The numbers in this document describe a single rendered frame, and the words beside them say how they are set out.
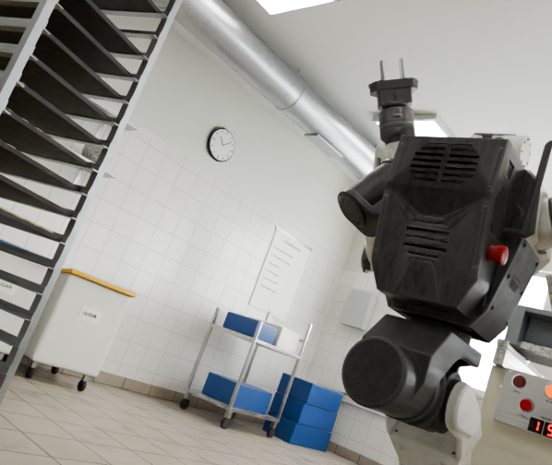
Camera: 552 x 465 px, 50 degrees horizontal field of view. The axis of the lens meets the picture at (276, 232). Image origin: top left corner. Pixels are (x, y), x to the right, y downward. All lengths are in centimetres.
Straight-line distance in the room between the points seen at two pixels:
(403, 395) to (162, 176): 450
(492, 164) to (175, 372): 494
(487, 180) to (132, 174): 432
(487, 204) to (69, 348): 363
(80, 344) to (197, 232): 175
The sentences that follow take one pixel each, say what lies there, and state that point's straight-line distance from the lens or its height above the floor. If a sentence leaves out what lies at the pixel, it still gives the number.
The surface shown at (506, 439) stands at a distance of 171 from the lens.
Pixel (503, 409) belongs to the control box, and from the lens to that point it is 168.
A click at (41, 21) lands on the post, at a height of 132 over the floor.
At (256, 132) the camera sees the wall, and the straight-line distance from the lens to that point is 601.
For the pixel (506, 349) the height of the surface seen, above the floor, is 89.
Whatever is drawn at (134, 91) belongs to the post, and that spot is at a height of 136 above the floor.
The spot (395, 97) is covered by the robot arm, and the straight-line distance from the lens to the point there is 155.
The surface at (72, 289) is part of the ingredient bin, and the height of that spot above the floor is 64.
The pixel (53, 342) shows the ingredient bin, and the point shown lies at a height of 27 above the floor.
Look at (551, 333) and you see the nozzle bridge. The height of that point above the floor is 111.
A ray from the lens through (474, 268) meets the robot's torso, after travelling 100.
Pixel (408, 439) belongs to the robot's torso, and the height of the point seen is 59.
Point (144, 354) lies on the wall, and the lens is 549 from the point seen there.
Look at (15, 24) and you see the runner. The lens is 205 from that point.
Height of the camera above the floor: 63
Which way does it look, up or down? 12 degrees up
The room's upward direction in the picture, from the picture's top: 20 degrees clockwise
